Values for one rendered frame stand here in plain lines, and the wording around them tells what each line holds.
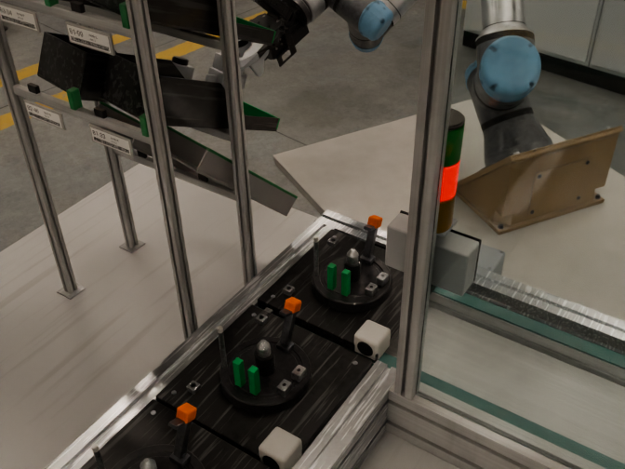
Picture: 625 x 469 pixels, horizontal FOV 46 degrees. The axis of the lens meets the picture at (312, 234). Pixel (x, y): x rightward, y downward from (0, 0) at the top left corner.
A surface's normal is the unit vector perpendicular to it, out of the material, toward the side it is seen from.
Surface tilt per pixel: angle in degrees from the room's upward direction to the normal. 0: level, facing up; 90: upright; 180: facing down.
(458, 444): 90
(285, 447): 0
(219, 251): 0
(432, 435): 90
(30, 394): 0
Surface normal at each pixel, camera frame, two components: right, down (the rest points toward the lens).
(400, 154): -0.02, -0.79
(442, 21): -0.55, 0.51
